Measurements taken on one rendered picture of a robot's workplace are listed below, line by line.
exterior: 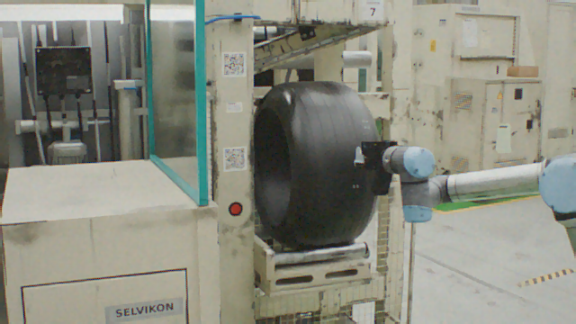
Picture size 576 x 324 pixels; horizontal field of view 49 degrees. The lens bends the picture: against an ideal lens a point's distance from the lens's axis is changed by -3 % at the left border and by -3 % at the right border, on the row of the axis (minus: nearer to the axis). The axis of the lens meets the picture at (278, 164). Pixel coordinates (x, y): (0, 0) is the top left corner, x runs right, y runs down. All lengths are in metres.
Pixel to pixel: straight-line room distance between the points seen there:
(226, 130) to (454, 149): 5.06
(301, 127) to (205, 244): 0.77
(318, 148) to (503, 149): 5.06
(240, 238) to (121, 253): 0.89
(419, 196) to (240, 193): 0.63
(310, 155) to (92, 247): 0.88
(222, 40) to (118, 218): 0.90
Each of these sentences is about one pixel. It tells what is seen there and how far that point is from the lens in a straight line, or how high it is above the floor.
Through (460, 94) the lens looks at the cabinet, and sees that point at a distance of 6.79.
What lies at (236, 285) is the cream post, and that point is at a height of 0.80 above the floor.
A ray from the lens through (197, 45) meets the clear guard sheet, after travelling 1.21.
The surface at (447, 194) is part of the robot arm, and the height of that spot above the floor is 1.18.
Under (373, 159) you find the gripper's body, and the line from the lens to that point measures 1.82.
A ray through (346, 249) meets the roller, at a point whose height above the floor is 0.91.
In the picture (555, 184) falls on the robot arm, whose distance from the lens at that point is 1.52.
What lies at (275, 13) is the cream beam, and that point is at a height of 1.67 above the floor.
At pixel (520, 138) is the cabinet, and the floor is 0.63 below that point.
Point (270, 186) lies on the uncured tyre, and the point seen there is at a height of 1.05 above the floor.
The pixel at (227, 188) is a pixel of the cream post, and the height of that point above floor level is 1.13.
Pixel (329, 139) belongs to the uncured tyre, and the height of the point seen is 1.29.
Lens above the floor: 1.57
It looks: 11 degrees down
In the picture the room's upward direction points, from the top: straight up
